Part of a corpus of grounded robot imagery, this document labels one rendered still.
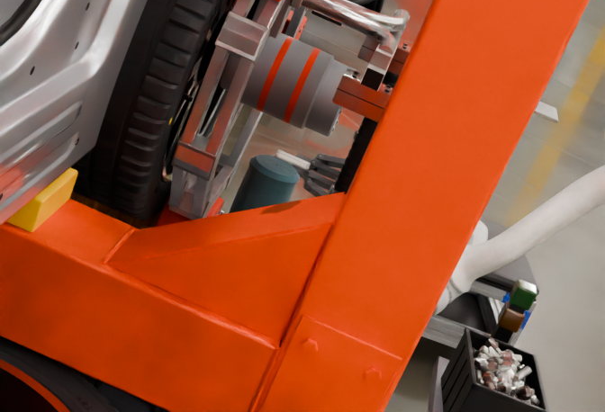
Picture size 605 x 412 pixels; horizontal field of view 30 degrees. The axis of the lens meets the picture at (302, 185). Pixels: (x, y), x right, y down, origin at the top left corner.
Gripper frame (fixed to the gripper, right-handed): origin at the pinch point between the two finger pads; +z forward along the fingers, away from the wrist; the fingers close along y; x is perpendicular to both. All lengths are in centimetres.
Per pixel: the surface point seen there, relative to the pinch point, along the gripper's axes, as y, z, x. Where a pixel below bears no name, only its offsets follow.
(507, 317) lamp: -16, -49, 10
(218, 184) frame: -17.3, 9.5, 14.9
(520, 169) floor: 164, -83, -252
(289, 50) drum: 1.2, 6.4, 37.2
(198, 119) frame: -22, 13, 47
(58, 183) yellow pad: -45, 24, 58
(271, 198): -22.3, -1.2, 30.8
